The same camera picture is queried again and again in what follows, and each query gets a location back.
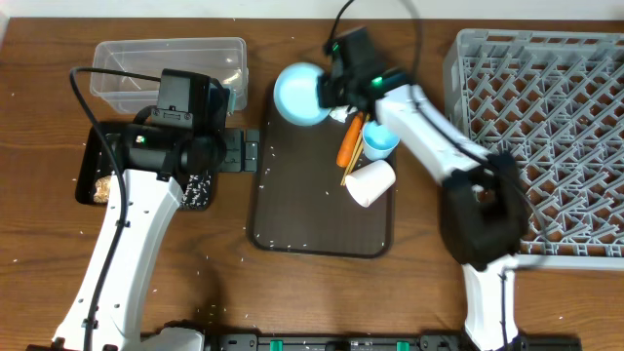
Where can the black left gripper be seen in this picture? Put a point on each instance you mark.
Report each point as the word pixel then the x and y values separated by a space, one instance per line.
pixel 240 158

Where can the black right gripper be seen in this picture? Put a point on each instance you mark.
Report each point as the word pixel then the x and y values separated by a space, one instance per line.
pixel 328 97

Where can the light blue cup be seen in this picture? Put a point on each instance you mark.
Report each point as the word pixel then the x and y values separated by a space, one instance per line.
pixel 379 142

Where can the light blue bowl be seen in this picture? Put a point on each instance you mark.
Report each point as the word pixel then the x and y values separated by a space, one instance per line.
pixel 296 94

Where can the white paper cup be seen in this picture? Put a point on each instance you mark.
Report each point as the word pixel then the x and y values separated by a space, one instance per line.
pixel 367 184

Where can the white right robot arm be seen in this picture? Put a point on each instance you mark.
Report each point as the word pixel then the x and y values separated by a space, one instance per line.
pixel 483 212

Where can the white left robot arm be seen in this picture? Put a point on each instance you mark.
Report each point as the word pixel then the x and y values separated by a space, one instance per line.
pixel 107 312

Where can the black waste tray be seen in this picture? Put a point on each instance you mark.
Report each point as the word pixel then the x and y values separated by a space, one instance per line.
pixel 92 166

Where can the grey dishwasher rack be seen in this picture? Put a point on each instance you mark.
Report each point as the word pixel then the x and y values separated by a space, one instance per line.
pixel 554 101

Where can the wooden chopstick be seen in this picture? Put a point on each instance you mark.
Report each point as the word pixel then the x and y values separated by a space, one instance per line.
pixel 359 140
pixel 357 161

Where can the crumpled white tissue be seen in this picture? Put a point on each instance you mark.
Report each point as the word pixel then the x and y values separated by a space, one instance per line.
pixel 341 113

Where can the orange carrot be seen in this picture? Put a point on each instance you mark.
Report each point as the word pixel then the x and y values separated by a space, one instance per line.
pixel 349 141

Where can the pile of white rice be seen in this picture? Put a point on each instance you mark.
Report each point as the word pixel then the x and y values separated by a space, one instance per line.
pixel 197 194

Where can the brown serving tray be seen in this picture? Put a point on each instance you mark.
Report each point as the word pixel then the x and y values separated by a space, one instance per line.
pixel 299 204

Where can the clear plastic container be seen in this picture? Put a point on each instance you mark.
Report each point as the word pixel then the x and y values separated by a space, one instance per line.
pixel 224 58

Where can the brown food scrap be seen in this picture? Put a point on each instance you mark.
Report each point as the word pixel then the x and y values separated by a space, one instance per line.
pixel 102 190

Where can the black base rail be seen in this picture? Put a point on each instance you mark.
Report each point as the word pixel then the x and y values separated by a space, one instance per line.
pixel 341 342

